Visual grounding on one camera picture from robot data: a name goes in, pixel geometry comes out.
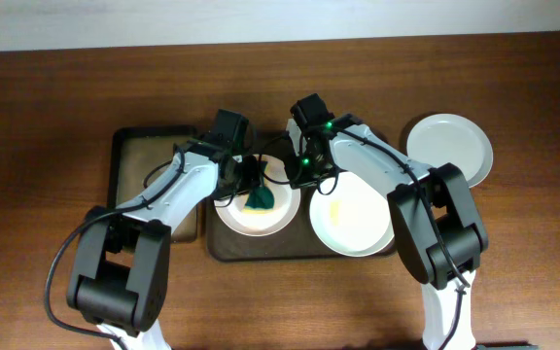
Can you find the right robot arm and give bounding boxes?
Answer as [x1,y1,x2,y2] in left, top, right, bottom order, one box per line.
[285,93,488,349]

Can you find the pink plate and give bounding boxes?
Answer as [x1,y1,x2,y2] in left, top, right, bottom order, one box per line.
[213,178,301,237]

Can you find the small black water tray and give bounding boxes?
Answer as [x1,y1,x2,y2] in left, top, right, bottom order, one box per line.
[106,124,199,244]

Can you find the cream white plate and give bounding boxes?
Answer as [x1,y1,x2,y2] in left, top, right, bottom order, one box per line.
[309,172,394,258]

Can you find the green and yellow sponge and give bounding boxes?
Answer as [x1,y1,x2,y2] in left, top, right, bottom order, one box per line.
[244,160,275,211]

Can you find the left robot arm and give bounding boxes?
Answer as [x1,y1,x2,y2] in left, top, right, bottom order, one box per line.
[66,110,250,349]

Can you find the large brown serving tray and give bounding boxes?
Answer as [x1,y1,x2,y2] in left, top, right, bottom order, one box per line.
[205,188,394,263]

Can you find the pale blue plate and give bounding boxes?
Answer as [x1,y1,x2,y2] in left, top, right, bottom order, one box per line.
[405,114,494,188]

